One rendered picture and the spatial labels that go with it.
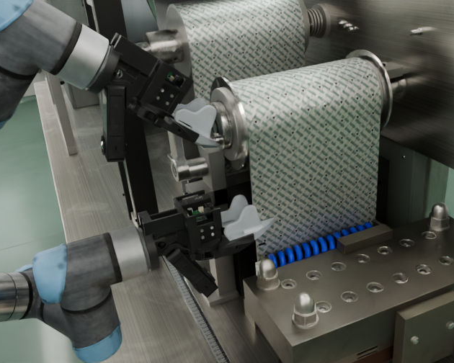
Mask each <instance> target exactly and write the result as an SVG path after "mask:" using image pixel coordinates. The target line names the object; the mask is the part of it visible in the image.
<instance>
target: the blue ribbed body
mask: <svg viewBox="0 0 454 363"><path fill-rule="evenodd" d="M368 228H372V225H371V224H370V223H369V222H367V223H365V224H364V225H357V227H356V228H353V227H351V228H349V230H348V231H347V230H342V231H341V234H340V233H338V232H335V233H334V234H333V237H332V236H331V235H326V237H325V239H324V238H322V237H320V238H318V240H317V242H316V241H315V240H311V241H310V242H309V245H308V244H307V243H306V242H304V243H302V244H301V248H300V246H298V245H295V246H294V247H293V251H292V250H291V248H286V249H285V255H284V253H283V252H282V251H277V258H276V257H275V255H274V254H272V253H271V254H269V255H268V259H271V260H273V261H274V263H275V266H276V268H278V267H280V266H284V265H286V264H290V263H293V262H295V261H299V260H301V259H305V258H308V257H310V256H314V255H317V254H320V253H323V252H325V251H329V250H332V249H334V248H336V247H337V239H338V238H341V237H344V236H348V235H350V234H353V233H356V232H359V231H361V230H365V229H368ZM301 249H302V250H301ZM304 257H305V258H304Z"/></svg>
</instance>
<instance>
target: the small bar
mask: <svg viewBox="0 0 454 363"><path fill-rule="evenodd" d="M392 234H393V230H392V229H391V228H389V227H388V226H387V225H385V224H381V225H377V226H374V227H372V228H368V229H365V230H361V231H359V232H356V233H353V234H350V235H348V236H344V237H341V238H338V239H337V248H338V249H339V250H340V251H341V252H342V253H343V254H348V253H351V252H353V251H357V250H360V249H362V248H366V247H368V246H372V245H374V244H377V243H380V242H383V241H387V240H389V239H392Z"/></svg>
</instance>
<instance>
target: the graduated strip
mask: <svg viewBox="0 0 454 363"><path fill-rule="evenodd" d="M161 257H162V259H163V260H164V262H165V264H166V266H167V268H168V270H169V272H170V274H171V276H172V278H173V280H174V281H175V283H176V285H177V287H178V289H179V291H180V293H181V295H182V297H183V299H184V301H185V302H186V304H187V307H188V308H189V310H190V312H191V314H192V317H193V318H194V320H195V322H196V324H197V326H198V328H199V329H200V332H201V334H202V336H203V338H204V339H205V342H206V343H207V345H208V347H209V349H210V351H211V353H212V355H213V357H214V359H215V361H216V363H232V362H231V360H230V359H229V357H228V355H227V353H226V351H225V349H224V348H223V346H222V344H221V342H220V341H219V339H218V337H217V335H216V334H215V331H214V330H213V328H212V326H211V324H210V322H209V321H208V319H207V317H206V315H205V314H204V312H203V310H202V308H201V307H200V304H199V302H198V301H197V299H196V297H195V296H194V294H193V292H192V290H191V289H190V286H189V285H188V283H187V281H186V279H185V278H184V276H183V275H182V274H181V273H180V272H179V271H178V270H177V269H176V268H175V267H174V266H173V265H172V264H170V263H169V262H168V261H167V259H166V257H165V256H161Z"/></svg>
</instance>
